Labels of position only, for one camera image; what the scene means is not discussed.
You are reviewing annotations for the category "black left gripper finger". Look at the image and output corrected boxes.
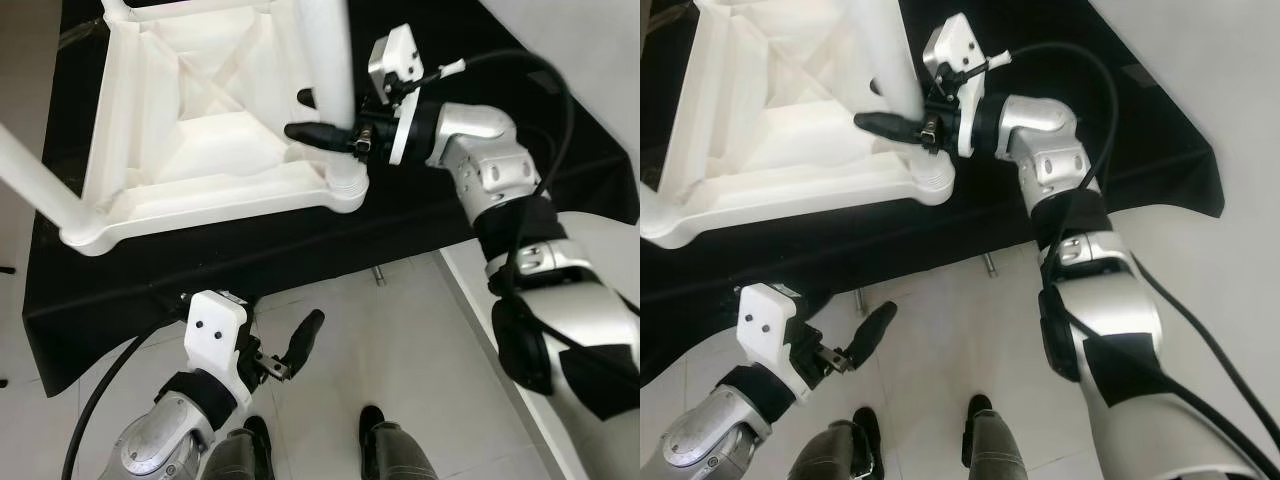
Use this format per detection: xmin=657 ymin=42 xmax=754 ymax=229
xmin=285 ymin=308 xmax=327 ymax=369
xmin=845 ymin=300 xmax=898 ymax=371

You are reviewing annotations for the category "white plastic table top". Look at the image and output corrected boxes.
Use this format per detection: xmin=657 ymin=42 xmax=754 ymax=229
xmin=640 ymin=0 xmax=956 ymax=251
xmin=60 ymin=0 xmax=369 ymax=259

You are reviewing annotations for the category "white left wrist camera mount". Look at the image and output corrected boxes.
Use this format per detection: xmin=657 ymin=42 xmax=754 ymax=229
xmin=185 ymin=290 xmax=263 ymax=411
xmin=738 ymin=283 xmax=816 ymax=406

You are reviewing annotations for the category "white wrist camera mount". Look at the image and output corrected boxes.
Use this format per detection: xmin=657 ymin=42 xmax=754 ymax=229
xmin=738 ymin=283 xmax=816 ymax=406
xmin=185 ymin=290 xmax=263 ymax=411
xmin=367 ymin=23 xmax=426 ymax=166
xmin=922 ymin=12 xmax=989 ymax=159

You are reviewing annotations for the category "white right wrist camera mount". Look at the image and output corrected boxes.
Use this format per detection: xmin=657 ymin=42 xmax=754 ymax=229
xmin=922 ymin=12 xmax=989 ymax=159
xmin=367 ymin=23 xmax=426 ymax=166

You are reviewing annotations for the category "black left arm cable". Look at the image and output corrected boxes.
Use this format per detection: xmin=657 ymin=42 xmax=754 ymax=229
xmin=60 ymin=320 xmax=191 ymax=480

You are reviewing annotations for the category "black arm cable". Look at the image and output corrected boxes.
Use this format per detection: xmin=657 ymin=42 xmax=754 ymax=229
xmin=410 ymin=48 xmax=641 ymax=386
xmin=60 ymin=320 xmax=191 ymax=480
xmin=975 ymin=42 xmax=1280 ymax=471

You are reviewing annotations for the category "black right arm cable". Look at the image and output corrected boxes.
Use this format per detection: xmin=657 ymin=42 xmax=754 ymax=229
xmin=410 ymin=48 xmax=641 ymax=386
xmin=975 ymin=42 xmax=1280 ymax=471

